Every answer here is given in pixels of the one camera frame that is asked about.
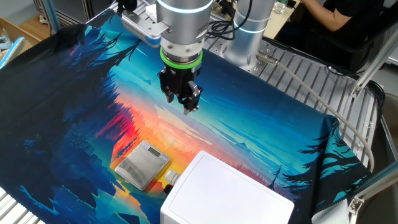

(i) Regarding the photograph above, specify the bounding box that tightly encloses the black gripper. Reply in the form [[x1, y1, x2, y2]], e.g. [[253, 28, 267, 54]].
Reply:
[[157, 66, 203, 116]]

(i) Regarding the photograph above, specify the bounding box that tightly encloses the white drawer cabinet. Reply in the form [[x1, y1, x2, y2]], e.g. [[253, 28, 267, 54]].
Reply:
[[160, 150, 295, 224]]

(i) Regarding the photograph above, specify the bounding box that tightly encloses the silver digital scale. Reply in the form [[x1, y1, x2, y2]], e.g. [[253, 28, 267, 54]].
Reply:
[[114, 140, 170, 191]]

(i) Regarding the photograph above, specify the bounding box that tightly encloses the colourful landscape print cloth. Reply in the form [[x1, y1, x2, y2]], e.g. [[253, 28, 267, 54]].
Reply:
[[0, 9, 374, 224]]

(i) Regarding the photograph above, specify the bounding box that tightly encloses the clear water bottle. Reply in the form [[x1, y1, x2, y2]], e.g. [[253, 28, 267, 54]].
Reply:
[[272, 0, 287, 15]]

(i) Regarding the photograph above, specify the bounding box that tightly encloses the grey metal rack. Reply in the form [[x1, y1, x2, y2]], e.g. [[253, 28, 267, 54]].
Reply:
[[32, 0, 113, 27]]

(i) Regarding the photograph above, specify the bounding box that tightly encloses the black office chair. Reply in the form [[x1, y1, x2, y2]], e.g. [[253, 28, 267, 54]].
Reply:
[[306, 18, 398, 74]]

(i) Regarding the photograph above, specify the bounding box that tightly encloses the blue white plastic object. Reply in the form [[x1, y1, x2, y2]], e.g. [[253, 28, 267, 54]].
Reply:
[[0, 36, 26, 70]]

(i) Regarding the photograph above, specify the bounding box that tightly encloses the brown cardboard box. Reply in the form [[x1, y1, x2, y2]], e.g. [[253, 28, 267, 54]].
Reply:
[[0, 17, 42, 62]]

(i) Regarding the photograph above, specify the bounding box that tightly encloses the person in black shirt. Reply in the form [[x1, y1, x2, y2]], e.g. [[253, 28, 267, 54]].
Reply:
[[275, 0, 398, 47]]

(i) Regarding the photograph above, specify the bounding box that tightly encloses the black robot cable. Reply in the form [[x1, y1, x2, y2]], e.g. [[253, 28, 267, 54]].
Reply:
[[205, 0, 254, 41]]

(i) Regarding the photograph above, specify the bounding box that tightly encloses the grey corrugated hose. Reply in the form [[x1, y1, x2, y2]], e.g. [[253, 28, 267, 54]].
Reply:
[[256, 51, 376, 172]]

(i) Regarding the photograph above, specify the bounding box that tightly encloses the blue metal post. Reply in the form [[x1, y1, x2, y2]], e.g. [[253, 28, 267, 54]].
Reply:
[[43, 0, 62, 34]]

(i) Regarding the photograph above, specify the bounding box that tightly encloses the aluminium frame strut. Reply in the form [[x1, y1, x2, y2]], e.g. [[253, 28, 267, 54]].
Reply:
[[350, 29, 398, 100], [347, 161, 398, 215]]

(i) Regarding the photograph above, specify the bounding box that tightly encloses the black cable bundle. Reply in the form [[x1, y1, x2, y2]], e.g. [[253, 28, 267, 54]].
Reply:
[[366, 80, 387, 131]]

